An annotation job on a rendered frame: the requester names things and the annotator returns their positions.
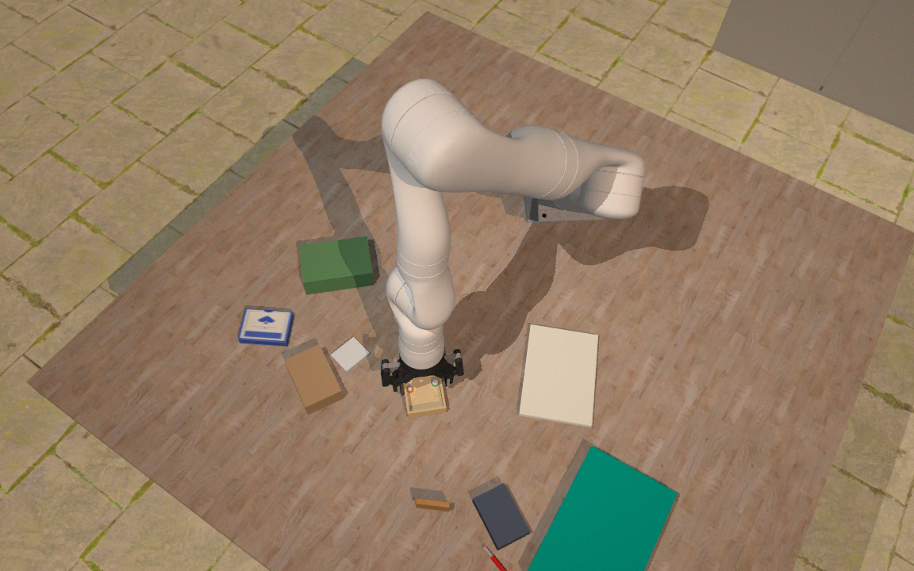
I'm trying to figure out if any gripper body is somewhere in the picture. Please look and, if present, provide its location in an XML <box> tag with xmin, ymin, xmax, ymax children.
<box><xmin>397</xmin><ymin>354</ymin><xmax>451</xmax><ymax>381</ymax></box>

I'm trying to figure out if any covered wooden puzzle box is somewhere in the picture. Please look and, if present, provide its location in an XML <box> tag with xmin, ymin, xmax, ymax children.
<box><xmin>403</xmin><ymin>376</ymin><xmax>450</xmax><ymax>418</ymax></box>

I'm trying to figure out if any cream flat box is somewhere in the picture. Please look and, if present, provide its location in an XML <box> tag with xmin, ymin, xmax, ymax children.
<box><xmin>518</xmin><ymin>324</ymin><xmax>600</xmax><ymax>428</ymax></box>

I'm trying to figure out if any dark grey flat box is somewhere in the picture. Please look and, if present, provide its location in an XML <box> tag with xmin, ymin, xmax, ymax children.
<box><xmin>471</xmin><ymin>482</ymin><xmax>532</xmax><ymax>550</ymax></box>

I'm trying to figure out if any teal flat box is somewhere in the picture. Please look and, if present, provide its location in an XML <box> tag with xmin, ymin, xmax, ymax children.
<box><xmin>526</xmin><ymin>446</ymin><xmax>678</xmax><ymax>571</ymax></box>

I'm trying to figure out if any small white square box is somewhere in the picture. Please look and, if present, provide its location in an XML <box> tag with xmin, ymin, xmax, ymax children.
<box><xmin>330</xmin><ymin>337</ymin><xmax>371</xmax><ymax>373</ymax></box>

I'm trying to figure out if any small brown cardboard box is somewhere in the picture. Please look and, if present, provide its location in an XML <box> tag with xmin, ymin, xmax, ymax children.
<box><xmin>283</xmin><ymin>344</ymin><xmax>345</xmax><ymax>414</ymax></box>

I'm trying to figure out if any green box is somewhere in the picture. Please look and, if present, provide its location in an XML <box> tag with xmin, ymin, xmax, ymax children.
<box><xmin>298</xmin><ymin>236</ymin><xmax>376</xmax><ymax>296</ymax></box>

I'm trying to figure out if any blue and white box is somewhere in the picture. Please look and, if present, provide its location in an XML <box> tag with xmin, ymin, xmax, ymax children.
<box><xmin>237</xmin><ymin>305</ymin><xmax>295</xmax><ymax>347</ymax></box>

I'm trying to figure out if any brown wooden table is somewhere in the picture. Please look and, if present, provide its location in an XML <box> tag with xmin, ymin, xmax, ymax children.
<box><xmin>27</xmin><ymin>11</ymin><xmax>914</xmax><ymax>571</ymax></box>

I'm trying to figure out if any taupe cabinet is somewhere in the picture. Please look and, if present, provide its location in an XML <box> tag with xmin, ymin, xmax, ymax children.
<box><xmin>711</xmin><ymin>0</ymin><xmax>914</xmax><ymax>142</ymax></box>

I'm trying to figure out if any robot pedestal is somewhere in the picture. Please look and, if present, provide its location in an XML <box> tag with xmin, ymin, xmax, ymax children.
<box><xmin>522</xmin><ymin>197</ymin><xmax>585</xmax><ymax>223</ymax></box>

